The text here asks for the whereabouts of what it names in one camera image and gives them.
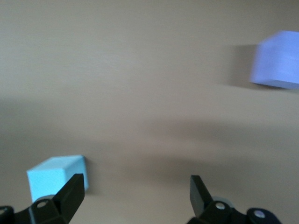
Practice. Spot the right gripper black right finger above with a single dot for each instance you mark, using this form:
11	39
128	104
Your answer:
201	203

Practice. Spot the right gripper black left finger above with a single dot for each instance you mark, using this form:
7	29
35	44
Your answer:
67	200

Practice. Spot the blue foam block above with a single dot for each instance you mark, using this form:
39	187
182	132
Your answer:
46	179

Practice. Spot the purple foam block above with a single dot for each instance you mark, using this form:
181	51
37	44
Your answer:
275	58

